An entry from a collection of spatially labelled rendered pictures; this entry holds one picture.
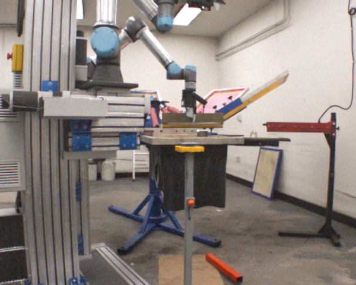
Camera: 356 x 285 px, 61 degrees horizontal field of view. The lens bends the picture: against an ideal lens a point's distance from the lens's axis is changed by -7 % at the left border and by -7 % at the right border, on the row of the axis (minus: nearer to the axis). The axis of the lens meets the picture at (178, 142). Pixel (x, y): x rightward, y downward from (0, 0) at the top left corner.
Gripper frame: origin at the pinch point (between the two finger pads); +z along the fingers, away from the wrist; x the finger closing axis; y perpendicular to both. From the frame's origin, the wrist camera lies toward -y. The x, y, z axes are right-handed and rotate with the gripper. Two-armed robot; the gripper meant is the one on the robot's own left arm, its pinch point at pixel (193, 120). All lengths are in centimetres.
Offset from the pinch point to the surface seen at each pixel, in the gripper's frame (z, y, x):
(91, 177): 102, 66, -422
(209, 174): 34.4, -10.4, 3.3
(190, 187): 37, 11, 33
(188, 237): 65, 12, 33
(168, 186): 41.0, 17.0, 4.5
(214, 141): 12.3, -9.4, 14.1
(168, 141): 12.4, 19.2, 14.0
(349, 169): 47, -201, -69
